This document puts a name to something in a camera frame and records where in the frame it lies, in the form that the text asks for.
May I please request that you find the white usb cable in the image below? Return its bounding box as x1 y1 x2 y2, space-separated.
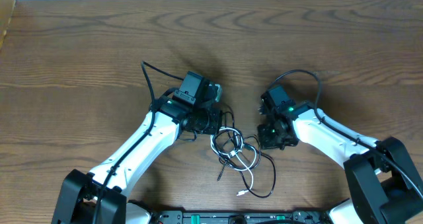
210 126 258 197

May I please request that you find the thick black cable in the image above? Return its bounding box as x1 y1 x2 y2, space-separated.
217 103 277 199

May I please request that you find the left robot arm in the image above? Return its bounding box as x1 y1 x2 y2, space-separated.
52 71 222 223

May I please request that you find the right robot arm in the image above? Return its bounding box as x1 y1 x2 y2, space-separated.
257 85 422 223

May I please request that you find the cardboard panel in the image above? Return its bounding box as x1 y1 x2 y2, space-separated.
0 0 16 48

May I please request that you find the right camera cable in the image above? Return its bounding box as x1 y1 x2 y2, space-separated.
267 69 423 202

